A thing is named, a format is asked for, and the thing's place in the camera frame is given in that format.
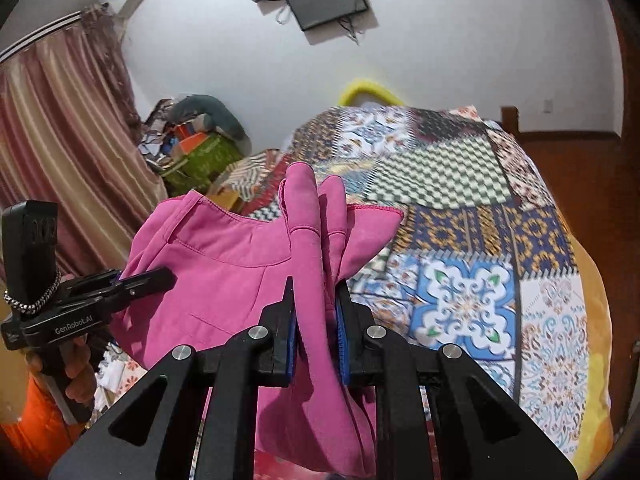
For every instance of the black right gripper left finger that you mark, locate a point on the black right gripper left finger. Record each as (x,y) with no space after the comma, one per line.
(193,414)

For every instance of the patchwork patterned bedspread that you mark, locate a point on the patchwork patterned bedspread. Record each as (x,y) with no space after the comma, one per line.
(481,257)

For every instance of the orange sleeve forearm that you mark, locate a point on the orange sleeve forearm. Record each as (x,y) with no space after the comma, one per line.
(32,446)

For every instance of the green box pile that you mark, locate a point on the green box pile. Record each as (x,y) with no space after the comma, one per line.
(201,167)

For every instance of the pink pants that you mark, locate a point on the pink pants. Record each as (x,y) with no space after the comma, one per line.
(228,268)

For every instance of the yellow blanket edge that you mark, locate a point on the yellow blanket edge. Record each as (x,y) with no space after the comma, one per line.
(596,433)

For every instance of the left hand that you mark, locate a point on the left hand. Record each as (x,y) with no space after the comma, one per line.
(77,367)

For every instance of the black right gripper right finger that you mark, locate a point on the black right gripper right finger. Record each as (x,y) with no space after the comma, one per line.
(438,413)

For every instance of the striped brown curtain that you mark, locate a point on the striped brown curtain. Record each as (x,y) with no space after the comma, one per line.
(70,135)

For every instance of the grey plush toy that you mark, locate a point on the grey plush toy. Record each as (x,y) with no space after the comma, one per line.
(208,114)

